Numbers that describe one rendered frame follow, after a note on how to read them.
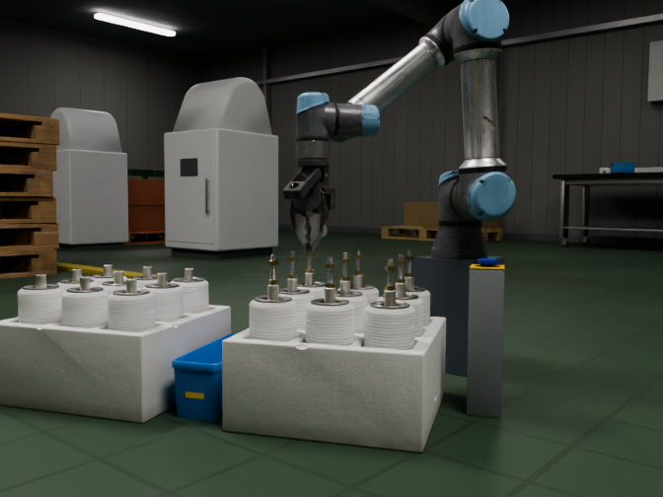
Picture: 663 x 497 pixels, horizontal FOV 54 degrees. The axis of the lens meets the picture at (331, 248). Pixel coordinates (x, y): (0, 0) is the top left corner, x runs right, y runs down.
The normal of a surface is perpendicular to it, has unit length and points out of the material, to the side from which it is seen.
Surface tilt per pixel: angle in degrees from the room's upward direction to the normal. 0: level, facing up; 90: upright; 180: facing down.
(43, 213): 90
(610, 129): 90
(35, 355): 90
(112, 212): 90
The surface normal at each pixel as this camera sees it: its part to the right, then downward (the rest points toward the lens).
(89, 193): 0.75, 0.05
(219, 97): -0.57, -0.27
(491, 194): 0.24, 0.20
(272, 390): -0.27, 0.07
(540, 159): -0.65, 0.05
